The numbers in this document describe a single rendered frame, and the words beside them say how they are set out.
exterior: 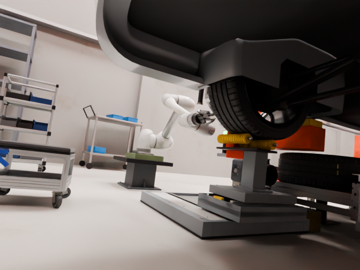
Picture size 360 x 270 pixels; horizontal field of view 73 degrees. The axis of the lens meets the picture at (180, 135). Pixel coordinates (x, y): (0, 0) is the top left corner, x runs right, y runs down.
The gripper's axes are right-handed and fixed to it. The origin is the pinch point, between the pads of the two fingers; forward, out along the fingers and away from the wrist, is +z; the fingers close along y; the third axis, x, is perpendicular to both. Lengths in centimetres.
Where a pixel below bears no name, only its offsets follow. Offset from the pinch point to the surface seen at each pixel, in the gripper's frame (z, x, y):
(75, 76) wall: -378, 33, 112
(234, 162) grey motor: -27, 12, -49
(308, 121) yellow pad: 18, 51, -41
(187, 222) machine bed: 12, -56, -29
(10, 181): -36, -107, 35
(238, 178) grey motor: -21, 4, -57
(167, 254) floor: 38, -75, -15
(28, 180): -35, -100, 30
